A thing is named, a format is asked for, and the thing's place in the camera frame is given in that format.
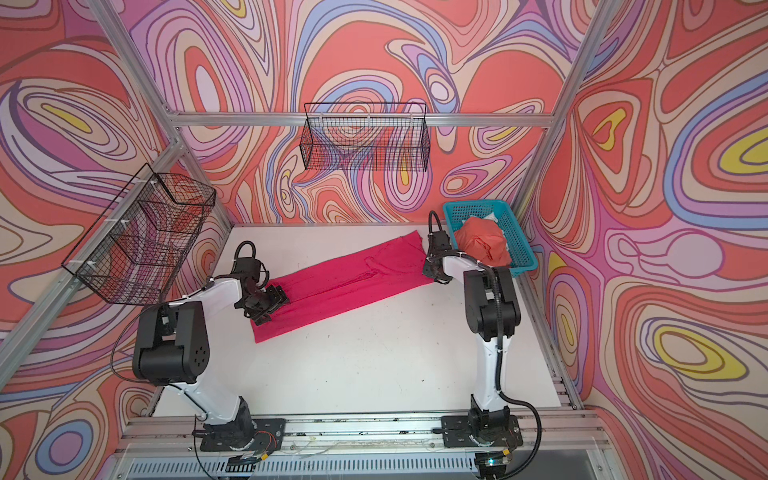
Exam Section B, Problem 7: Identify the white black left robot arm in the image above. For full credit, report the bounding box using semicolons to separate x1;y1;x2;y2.
132;240;289;461

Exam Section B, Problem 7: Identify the black wire basket left wall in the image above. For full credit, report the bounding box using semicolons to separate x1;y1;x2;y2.
61;164;216;306

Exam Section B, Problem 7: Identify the aluminium frame corner post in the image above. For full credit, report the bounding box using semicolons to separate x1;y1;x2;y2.
89;0;235;229
512;0;622;222

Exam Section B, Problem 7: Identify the aluminium frame corner post left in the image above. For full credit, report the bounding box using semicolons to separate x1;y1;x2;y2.
89;0;235;229

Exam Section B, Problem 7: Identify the aluminium frame corner post right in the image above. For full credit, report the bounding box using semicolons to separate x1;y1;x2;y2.
512;0;622;222

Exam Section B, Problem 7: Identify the black wire basket wall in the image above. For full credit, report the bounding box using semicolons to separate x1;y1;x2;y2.
300;101;431;172
61;164;216;306

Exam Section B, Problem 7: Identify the aluminium horizontal back bar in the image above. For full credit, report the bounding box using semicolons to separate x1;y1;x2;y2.
168;112;554;128

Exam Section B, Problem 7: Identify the teal plastic basket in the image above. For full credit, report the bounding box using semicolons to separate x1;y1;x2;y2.
442;199;538;277

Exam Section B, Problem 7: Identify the coral red t shirt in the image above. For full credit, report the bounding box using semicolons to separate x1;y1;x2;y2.
455;217;512;267

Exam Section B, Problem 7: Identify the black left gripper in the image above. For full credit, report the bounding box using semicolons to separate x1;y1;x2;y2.
244;284;293;325

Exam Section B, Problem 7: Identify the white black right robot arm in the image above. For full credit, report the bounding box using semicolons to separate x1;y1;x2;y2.
423;211;543;479

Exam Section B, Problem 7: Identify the aluminium left wall bar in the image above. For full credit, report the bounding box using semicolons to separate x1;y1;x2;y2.
1;140;183;387

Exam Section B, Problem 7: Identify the black wire basket back wall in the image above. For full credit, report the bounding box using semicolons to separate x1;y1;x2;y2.
300;101;431;172

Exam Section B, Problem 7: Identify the magenta t shirt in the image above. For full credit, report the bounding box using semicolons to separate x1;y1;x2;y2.
252;231;431;344

